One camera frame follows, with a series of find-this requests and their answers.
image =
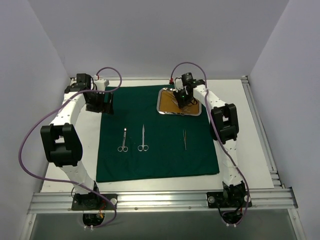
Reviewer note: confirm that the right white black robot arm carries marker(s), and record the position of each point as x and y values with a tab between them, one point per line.
224	128

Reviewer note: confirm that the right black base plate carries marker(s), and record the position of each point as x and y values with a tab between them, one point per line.
217	199

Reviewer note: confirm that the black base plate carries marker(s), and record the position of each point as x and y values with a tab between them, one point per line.
217	199
89	202

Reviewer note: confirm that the silver surgical scissors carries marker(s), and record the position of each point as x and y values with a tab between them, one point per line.
123	147

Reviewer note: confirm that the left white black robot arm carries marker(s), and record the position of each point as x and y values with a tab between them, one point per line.
61	143

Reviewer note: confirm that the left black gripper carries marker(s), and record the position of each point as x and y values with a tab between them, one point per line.
99	107

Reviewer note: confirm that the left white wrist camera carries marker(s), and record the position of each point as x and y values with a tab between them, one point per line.
100	83

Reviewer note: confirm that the metal tray yellow liner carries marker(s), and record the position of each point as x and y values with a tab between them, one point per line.
167	104

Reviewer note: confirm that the green surgical cloth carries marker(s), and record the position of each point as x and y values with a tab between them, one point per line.
166	156

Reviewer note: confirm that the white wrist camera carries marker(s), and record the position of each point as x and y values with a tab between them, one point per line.
100	83
177	83

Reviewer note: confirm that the silver forceps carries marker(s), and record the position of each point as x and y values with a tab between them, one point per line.
184	132

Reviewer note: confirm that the right aluminium rail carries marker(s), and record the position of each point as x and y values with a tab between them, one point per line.
277	183

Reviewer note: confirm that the back aluminium rail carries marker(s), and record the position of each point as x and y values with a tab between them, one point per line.
167	79

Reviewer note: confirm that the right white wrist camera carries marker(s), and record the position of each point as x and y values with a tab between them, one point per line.
177	83

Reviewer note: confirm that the aluminium rail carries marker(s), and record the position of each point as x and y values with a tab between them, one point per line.
277	183
167	79
164	201

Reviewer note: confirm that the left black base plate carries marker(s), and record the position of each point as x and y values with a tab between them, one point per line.
89	202

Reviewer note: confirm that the front aluminium rail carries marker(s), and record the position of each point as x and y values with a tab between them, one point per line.
164	201

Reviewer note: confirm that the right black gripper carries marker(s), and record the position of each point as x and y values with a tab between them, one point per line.
182	102

